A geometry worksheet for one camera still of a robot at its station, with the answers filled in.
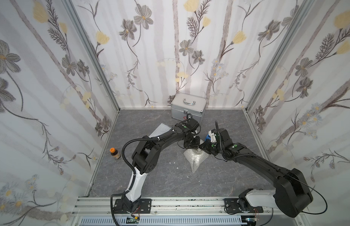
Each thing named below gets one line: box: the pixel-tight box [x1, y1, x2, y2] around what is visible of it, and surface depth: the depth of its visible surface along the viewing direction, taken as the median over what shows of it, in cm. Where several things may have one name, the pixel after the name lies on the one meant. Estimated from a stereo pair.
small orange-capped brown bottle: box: [109, 147, 121, 160], surface depth 90 cm
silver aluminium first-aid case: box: [170, 92, 208, 124], surface depth 107 cm
